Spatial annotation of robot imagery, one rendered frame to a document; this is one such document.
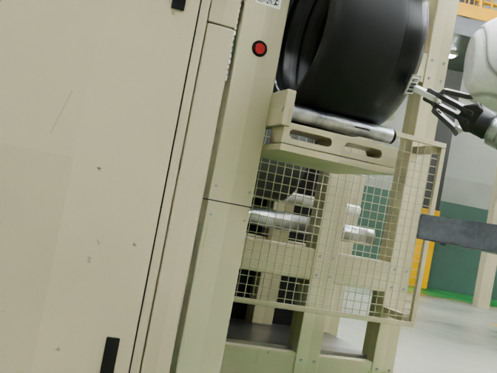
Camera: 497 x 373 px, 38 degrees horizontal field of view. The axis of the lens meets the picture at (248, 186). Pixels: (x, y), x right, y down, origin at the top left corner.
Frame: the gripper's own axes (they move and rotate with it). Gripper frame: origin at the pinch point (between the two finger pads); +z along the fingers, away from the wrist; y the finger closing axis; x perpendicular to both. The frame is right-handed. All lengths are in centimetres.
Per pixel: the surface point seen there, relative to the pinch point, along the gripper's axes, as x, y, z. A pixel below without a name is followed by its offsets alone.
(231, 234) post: -38, 50, 21
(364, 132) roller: -7.7, 16.2, 8.9
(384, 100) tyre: -6.1, 5.5, 7.9
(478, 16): 600, 53, 150
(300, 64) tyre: 20, 16, 49
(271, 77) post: -20.7, 11.1, 36.3
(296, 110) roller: -23.4, 14.7, 23.8
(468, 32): 590, 71, 150
